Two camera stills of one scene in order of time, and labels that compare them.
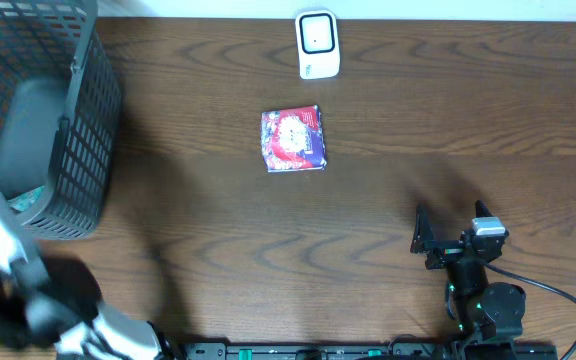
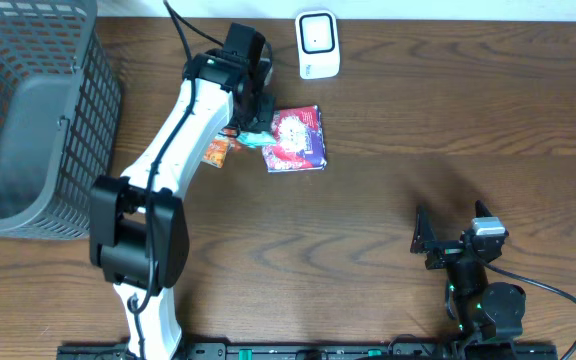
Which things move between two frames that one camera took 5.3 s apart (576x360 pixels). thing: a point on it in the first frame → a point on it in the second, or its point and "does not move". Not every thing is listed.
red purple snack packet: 293,139 does not move
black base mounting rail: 420,350 does not move
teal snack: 22,202 → 253,139
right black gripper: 424,242 does not move
